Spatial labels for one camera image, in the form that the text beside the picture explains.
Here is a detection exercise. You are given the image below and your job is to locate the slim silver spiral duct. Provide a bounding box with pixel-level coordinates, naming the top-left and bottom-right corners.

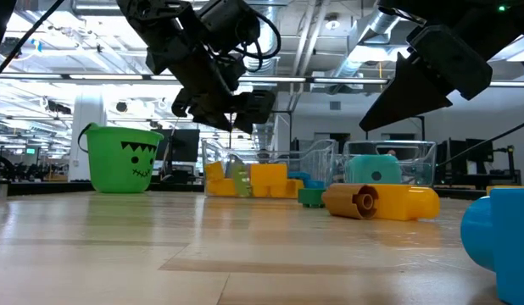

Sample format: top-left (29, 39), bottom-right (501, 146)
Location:
top-left (333, 0), bottom-right (399, 81)

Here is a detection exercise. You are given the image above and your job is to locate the wide clear plastic bin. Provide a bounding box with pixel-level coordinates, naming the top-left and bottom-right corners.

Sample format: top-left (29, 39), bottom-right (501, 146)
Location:
top-left (201, 138), bottom-right (336, 199)

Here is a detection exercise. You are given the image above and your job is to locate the cyan foam die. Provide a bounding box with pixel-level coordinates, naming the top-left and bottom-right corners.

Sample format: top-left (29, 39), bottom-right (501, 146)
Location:
top-left (344, 153), bottom-right (402, 186)

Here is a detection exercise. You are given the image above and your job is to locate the white square pillar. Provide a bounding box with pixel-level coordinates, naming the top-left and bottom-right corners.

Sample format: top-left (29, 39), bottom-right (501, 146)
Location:
top-left (68, 86), bottom-right (109, 180)

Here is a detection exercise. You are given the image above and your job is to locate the brown cylinder toy brick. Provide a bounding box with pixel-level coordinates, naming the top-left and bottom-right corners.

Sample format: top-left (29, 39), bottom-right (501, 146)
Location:
top-left (321, 182), bottom-right (380, 220)

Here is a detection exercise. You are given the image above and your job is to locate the black gantry frame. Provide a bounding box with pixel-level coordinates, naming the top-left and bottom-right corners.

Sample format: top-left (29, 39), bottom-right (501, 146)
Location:
top-left (414, 114), bottom-right (426, 143)

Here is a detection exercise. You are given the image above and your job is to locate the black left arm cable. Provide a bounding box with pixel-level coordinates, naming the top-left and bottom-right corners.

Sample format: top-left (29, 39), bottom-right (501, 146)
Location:
top-left (0, 0), bottom-right (67, 81)

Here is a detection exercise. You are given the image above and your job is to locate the black ceiling cable reel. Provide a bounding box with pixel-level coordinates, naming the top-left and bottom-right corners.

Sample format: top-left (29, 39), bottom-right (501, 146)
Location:
top-left (0, 36), bottom-right (24, 59)

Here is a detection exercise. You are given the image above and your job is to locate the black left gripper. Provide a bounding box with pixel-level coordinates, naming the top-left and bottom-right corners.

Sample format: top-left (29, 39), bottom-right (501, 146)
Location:
top-left (172, 42), bottom-right (276, 135)

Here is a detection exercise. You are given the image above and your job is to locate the orange square toy brick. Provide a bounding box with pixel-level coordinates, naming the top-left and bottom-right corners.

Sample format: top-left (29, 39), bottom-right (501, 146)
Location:
top-left (286, 178), bottom-right (306, 199)

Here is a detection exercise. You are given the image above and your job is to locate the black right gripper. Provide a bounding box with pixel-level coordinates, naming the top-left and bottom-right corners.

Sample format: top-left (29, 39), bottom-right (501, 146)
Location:
top-left (359, 25), bottom-right (494, 132)

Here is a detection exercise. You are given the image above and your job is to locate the black computer monitor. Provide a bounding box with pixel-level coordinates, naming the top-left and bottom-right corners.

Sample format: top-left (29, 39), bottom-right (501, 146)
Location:
top-left (154, 129), bottom-right (202, 164)

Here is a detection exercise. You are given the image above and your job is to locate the narrow clear plastic bin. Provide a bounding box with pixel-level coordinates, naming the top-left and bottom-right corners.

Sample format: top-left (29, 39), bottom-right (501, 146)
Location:
top-left (343, 140), bottom-right (438, 187)

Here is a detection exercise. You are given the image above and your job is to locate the long thin black cable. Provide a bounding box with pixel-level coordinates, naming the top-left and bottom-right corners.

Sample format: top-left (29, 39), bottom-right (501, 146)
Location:
top-left (438, 129), bottom-right (524, 169)

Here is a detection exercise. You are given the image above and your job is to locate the green monster face bucket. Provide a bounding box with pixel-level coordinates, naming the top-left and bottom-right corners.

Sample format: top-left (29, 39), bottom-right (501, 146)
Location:
top-left (77, 122), bottom-right (164, 195)

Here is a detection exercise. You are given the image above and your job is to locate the bright ceiling light panel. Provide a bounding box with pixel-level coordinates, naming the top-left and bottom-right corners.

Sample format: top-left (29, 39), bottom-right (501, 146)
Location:
top-left (348, 44), bottom-right (411, 65)

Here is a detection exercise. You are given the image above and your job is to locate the large blue toy block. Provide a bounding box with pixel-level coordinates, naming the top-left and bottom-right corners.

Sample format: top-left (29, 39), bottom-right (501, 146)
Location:
top-left (460, 187), bottom-right (524, 305)

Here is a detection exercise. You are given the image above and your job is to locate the long ceiling light strip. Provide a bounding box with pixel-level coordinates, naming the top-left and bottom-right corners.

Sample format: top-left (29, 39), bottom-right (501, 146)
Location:
top-left (0, 72), bottom-right (524, 88)

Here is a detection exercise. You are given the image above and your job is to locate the black equipment rack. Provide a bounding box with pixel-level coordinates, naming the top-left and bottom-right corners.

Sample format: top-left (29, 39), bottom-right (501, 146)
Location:
top-left (434, 138), bottom-right (522, 187)

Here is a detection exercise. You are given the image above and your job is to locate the dark green toy brick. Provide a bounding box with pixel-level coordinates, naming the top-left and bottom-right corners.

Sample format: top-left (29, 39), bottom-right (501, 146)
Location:
top-left (297, 187), bottom-right (327, 209)

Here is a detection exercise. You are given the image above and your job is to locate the yellow stepped toy block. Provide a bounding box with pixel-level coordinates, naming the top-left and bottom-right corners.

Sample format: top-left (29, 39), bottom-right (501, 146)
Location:
top-left (370, 183), bottom-right (442, 222)

